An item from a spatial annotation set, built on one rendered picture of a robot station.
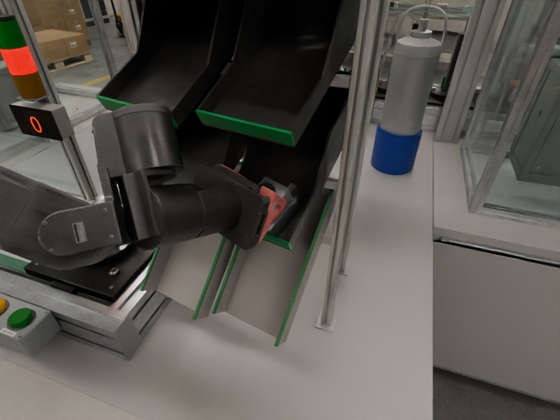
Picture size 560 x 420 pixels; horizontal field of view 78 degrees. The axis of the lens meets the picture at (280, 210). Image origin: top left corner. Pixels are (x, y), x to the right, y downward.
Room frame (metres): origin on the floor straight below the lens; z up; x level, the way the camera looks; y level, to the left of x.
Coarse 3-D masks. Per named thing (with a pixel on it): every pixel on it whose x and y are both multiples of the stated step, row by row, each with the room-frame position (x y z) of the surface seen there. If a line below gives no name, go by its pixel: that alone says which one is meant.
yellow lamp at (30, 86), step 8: (16, 80) 0.74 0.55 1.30; (24, 80) 0.74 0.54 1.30; (32, 80) 0.75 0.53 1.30; (40, 80) 0.77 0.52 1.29; (24, 88) 0.74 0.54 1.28; (32, 88) 0.75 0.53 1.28; (40, 88) 0.76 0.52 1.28; (24, 96) 0.74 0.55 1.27; (32, 96) 0.74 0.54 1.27; (40, 96) 0.75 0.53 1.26
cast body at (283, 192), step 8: (264, 184) 0.38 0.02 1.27; (272, 184) 0.39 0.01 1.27; (280, 184) 0.39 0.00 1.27; (280, 192) 0.38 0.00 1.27; (288, 192) 0.38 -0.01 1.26; (296, 192) 0.43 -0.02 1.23; (288, 200) 0.38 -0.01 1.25; (296, 200) 0.40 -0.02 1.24; (272, 208) 0.36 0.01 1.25; (288, 208) 0.38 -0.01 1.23; (296, 208) 0.40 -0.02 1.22; (280, 216) 0.37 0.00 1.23; (288, 216) 0.39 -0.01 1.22; (272, 224) 0.36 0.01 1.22; (280, 224) 0.37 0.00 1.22; (272, 232) 0.36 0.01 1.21
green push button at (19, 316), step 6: (12, 312) 0.40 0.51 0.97; (18, 312) 0.40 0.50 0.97; (24, 312) 0.40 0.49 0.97; (30, 312) 0.40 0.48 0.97; (12, 318) 0.39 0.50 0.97; (18, 318) 0.39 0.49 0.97; (24, 318) 0.39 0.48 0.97; (30, 318) 0.39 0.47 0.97; (12, 324) 0.38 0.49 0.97; (18, 324) 0.38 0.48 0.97; (24, 324) 0.38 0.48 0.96
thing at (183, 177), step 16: (192, 112) 0.60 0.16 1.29; (176, 128) 0.56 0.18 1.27; (192, 128) 0.59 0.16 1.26; (208, 128) 0.58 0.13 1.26; (192, 144) 0.55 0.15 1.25; (208, 144) 0.55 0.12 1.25; (224, 144) 0.54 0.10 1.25; (240, 144) 0.51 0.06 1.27; (192, 160) 0.52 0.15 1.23; (208, 160) 0.51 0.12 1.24; (224, 160) 0.47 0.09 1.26; (176, 176) 0.49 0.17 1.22; (192, 176) 0.49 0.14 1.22
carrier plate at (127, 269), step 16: (128, 256) 0.55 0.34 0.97; (144, 256) 0.55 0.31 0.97; (32, 272) 0.51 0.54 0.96; (48, 272) 0.50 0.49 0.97; (64, 272) 0.50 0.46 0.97; (80, 272) 0.50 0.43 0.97; (96, 272) 0.50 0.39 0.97; (128, 272) 0.50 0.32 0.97; (80, 288) 0.47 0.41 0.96; (96, 288) 0.46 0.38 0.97; (112, 288) 0.46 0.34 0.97
